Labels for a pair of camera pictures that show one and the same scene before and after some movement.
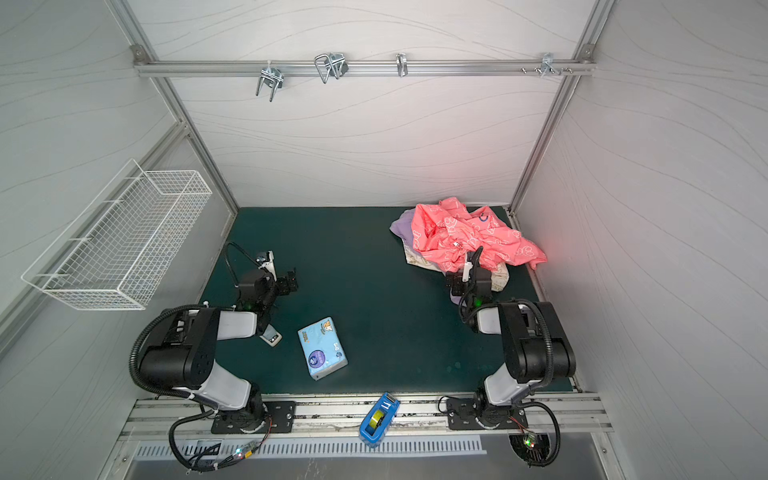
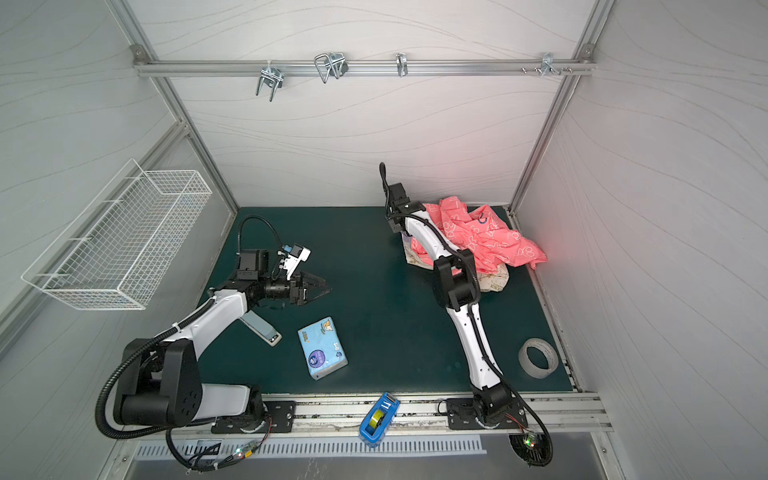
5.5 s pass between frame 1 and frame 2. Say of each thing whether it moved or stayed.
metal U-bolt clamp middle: stayed
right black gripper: moved
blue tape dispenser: stayed
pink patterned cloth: stayed
